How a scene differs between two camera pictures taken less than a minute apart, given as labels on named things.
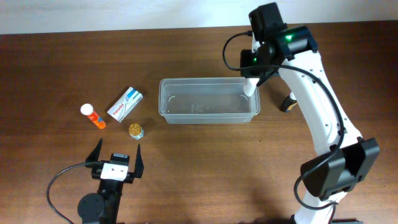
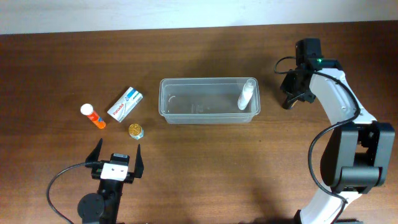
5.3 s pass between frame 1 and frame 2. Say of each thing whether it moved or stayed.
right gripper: moved
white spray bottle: moved
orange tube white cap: stayed
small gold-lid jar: stayed
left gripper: stayed
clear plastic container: stayed
